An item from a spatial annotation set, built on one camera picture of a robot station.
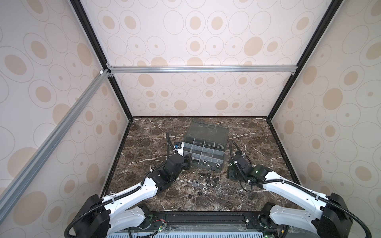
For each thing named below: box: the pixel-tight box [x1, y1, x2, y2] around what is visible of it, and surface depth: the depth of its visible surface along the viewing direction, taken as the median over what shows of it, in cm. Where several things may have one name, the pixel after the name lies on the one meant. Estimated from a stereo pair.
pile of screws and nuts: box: [176, 170, 221, 199], surface depth 88 cm
